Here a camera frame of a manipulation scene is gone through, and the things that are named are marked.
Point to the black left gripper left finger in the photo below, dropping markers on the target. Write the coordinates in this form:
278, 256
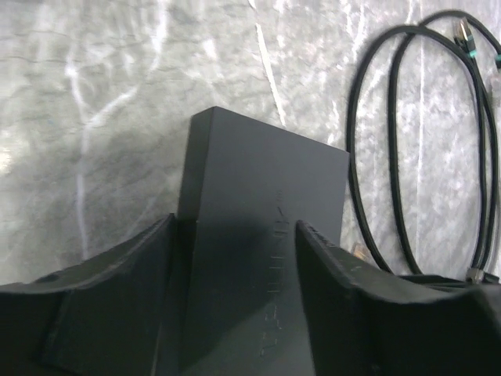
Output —
101, 317

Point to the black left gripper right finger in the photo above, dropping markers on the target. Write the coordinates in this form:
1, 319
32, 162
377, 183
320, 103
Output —
364, 321

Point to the black network switch box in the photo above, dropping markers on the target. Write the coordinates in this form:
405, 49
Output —
245, 185

